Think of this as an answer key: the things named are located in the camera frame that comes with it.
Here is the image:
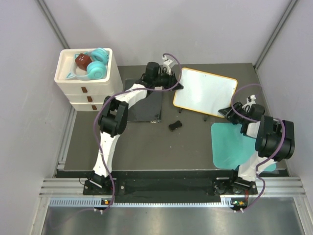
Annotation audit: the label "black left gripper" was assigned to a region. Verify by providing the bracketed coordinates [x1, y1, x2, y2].
[153, 70, 183, 92]

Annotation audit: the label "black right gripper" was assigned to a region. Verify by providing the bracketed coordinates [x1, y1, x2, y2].
[218, 101, 249, 125]

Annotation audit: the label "yellow framed whiteboard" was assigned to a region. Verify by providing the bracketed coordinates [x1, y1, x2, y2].
[173, 68, 238, 118]

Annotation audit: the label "yellow heart eraser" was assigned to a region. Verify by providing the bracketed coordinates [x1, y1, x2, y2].
[168, 120, 182, 132]

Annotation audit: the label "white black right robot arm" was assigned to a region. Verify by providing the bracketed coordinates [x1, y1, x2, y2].
[218, 102, 295, 194]

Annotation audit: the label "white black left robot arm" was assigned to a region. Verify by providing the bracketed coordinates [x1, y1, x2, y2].
[89, 62, 183, 194]

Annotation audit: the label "dark grey notebook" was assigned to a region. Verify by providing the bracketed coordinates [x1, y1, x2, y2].
[128, 92, 162, 123]

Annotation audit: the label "teal cutting mat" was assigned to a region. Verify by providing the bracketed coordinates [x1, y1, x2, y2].
[210, 122, 277, 172]

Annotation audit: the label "teal cat ear headphones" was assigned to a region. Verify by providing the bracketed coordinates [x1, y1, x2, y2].
[66, 47, 109, 81]

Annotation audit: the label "white three drawer box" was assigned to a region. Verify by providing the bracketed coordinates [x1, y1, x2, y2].
[54, 48, 123, 111]

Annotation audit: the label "brown cube toy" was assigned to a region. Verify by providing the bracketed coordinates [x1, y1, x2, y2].
[75, 53, 92, 71]

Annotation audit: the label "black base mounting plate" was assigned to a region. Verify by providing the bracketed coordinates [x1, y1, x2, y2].
[83, 178, 256, 200]

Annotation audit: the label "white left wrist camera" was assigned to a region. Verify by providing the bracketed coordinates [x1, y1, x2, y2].
[162, 55, 175, 75]

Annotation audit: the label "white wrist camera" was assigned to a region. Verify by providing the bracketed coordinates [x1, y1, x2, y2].
[162, 55, 175, 75]
[242, 94, 256, 113]

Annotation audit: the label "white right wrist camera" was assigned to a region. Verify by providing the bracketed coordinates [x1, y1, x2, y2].
[242, 94, 256, 113]

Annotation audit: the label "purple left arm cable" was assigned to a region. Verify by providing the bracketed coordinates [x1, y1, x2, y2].
[94, 52, 183, 213]

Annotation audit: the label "grey slotted cable duct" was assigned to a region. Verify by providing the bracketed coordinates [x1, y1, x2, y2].
[49, 197, 245, 208]

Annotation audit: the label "aluminium frame rail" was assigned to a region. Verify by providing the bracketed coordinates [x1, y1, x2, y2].
[39, 178, 84, 197]

